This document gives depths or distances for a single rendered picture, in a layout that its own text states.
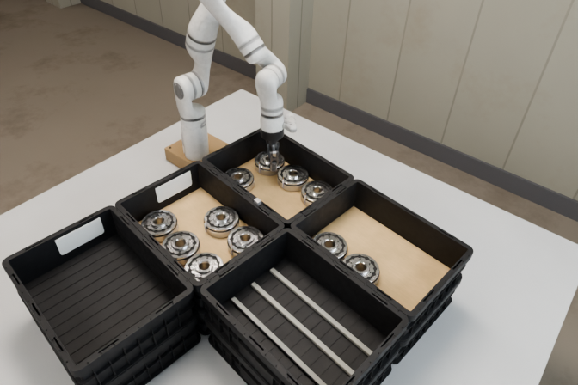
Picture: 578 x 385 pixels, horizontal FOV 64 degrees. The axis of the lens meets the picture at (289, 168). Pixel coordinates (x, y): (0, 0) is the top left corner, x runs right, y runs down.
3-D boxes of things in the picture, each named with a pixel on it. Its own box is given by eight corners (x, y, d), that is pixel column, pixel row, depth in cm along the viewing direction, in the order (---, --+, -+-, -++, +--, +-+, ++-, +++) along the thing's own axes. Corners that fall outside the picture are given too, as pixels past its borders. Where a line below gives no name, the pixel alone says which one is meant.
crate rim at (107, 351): (2, 266, 114) (-2, 260, 113) (113, 209, 131) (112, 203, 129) (76, 381, 93) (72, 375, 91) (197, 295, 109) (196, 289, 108)
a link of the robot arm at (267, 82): (273, 123, 137) (286, 110, 143) (273, 76, 128) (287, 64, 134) (253, 117, 140) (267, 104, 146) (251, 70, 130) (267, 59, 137)
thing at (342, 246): (304, 245, 129) (304, 243, 129) (328, 228, 135) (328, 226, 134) (329, 266, 124) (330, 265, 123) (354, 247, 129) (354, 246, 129)
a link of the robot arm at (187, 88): (183, 83, 151) (189, 127, 161) (207, 75, 157) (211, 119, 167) (168, 74, 156) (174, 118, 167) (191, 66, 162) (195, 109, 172)
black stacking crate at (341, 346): (202, 318, 116) (198, 290, 108) (285, 254, 132) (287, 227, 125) (318, 441, 94) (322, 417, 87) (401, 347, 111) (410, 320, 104)
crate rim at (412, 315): (287, 231, 126) (287, 225, 125) (355, 182, 143) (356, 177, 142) (410, 325, 105) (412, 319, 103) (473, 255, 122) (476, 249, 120)
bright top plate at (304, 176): (271, 176, 152) (271, 174, 152) (290, 161, 158) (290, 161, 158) (296, 189, 147) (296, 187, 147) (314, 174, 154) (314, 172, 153)
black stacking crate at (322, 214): (286, 254, 132) (288, 227, 125) (352, 205, 149) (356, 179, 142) (402, 346, 111) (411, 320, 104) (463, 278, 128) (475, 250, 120)
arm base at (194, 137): (180, 154, 176) (174, 115, 166) (199, 143, 182) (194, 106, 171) (195, 163, 171) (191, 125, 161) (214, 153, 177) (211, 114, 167)
